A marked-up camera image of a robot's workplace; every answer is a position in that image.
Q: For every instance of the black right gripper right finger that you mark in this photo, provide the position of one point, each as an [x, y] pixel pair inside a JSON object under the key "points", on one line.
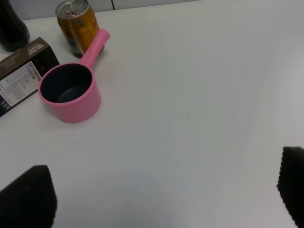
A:
{"points": [[291, 183]]}

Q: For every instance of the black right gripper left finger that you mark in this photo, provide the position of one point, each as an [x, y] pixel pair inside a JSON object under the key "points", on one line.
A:
{"points": [[30, 201]]}

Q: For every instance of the dark cola bottle orange cap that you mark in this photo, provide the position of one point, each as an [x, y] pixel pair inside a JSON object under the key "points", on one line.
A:
{"points": [[14, 34]]}

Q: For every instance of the brown espresso box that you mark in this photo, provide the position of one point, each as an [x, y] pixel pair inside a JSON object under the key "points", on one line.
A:
{"points": [[21, 72]]}

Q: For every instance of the yellow drink can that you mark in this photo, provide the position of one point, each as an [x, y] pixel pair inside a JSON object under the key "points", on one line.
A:
{"points": [[78, 23]]}

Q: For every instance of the pink saucepan with handle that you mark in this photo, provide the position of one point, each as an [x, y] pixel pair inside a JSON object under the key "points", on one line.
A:
{"points": [[70, 90]]}

